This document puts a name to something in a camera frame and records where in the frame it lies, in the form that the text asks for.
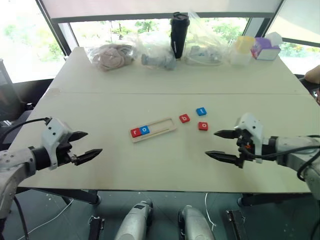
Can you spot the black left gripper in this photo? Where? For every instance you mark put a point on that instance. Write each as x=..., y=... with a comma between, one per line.
x=64, y=153

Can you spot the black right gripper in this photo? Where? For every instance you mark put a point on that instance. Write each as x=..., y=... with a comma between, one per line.
x=246, y=146

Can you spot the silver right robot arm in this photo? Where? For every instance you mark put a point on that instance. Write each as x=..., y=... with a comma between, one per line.
x=290, y=147

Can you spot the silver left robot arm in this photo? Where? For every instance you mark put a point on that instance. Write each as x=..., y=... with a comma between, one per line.
x=15, y=162

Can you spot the red letter tile o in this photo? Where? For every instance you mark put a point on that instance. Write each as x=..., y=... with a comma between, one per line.
x=203, y=126

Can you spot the blue letter tile t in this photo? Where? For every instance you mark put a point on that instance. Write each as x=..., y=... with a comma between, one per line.
x=201, y=111

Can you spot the red letter tile b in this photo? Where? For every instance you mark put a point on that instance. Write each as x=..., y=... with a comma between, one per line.
x=184, y=118

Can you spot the red letter tile r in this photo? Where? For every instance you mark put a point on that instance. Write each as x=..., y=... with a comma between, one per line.
x=135, y=132

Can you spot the blue letter tile o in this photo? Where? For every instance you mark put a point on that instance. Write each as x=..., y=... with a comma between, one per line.
x=144, y=130

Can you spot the wooden letter tray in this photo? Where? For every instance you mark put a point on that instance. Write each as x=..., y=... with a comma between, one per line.
x=160, y=126

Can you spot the silver right robot leg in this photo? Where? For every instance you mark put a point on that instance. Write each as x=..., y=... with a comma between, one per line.
x=195, y=223

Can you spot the silver robot leg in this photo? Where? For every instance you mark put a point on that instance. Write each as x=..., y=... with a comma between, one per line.
x=135, y=222
x=195, y=223

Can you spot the silver left robot leg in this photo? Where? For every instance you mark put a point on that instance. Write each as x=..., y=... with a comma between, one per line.
x=135, y=222

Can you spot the plastic bag with beige items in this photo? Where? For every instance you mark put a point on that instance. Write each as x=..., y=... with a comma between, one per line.
x=111, y=57

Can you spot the clear container with yellow lid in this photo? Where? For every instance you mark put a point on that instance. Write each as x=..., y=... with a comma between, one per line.
x=242, y=50

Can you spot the clear bag with white items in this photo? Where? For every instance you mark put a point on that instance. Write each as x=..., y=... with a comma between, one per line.
x=207, y=45

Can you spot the purple tissue box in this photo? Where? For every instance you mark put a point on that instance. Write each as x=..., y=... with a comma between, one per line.
x=265, y=48

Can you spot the plastic bag with grey item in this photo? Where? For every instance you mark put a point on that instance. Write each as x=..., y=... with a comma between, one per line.
x=156, y=53

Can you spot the black travel tumbler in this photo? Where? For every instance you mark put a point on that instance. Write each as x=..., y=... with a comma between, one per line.
x=178, y=35

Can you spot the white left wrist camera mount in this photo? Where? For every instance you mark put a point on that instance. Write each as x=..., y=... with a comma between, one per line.
x=53, y=131

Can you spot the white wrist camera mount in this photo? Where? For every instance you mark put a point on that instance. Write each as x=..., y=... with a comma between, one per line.
x=53, y=131
x=252, y=125

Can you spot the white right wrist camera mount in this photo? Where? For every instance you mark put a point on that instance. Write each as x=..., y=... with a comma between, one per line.
x=252, y=125

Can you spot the black table leg frame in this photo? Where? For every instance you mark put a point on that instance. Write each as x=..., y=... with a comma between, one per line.
x=275, y=198
x=75, y=196

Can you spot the black floor stand bracket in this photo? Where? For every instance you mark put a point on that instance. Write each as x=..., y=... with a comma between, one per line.
x=96, y=228
x=236, y=225

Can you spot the black window frame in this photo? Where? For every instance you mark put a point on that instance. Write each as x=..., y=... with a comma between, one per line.
x=62, y=30

